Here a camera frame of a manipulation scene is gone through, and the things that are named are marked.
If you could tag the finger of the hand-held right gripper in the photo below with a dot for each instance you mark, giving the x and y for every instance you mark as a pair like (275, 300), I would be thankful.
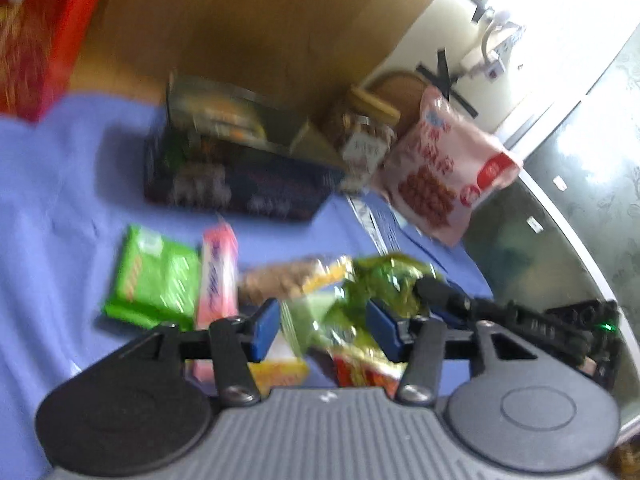
(465, 302)

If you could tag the red gift bag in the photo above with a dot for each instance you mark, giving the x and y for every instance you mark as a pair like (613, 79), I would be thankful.
(45, 50)

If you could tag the pink long snack packet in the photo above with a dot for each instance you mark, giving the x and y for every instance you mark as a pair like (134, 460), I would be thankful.
(217, 270)

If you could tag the large pink snack bag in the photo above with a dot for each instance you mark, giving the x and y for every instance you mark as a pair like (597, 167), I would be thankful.
(435, 180)

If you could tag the pale green snack packet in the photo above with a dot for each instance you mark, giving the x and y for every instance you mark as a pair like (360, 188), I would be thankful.
(305, 320)

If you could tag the dark printed storage box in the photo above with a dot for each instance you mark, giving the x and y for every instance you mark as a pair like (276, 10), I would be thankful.
(260, 185)

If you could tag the red and yellow snack packet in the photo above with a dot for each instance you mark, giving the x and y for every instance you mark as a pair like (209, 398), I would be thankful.
(360, 370)

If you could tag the clear nut jar yellow lid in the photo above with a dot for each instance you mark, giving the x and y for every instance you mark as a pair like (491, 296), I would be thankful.
(365, 146)

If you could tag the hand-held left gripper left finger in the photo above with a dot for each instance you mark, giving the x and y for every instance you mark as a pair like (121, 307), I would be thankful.
(265, 330)

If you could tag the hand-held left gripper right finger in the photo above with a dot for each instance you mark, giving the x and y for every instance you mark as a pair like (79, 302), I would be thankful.
(384, 329)

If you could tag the white power strip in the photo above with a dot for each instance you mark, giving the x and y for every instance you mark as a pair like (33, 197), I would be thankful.
(500, 46)

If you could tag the clear yellow peanut bar packet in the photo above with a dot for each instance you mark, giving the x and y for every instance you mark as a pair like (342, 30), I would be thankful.
(280, 280)

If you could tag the wooden board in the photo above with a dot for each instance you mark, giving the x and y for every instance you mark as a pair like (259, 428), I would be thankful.
(250, 20)

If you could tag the crossed black tape strips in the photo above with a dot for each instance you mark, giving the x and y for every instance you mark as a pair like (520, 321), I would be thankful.
(442, 77)

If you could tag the blue printed tablecloth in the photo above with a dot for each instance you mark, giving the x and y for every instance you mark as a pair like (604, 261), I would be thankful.
(60, 200)

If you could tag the yellow-green crinkly snack packet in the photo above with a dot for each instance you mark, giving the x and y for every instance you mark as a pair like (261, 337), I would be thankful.
(380, 280)

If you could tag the round woven mat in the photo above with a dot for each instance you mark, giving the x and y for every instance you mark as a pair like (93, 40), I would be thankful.
(400, 89)

